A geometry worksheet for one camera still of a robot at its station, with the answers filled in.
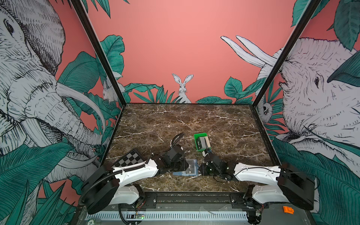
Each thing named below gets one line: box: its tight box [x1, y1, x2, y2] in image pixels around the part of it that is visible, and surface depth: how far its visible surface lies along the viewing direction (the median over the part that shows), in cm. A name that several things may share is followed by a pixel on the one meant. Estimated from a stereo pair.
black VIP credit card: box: [185, 160, 195, 174], surface depth 87 cm
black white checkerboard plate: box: [111, 148, 147, 168], surface depth 88 cm
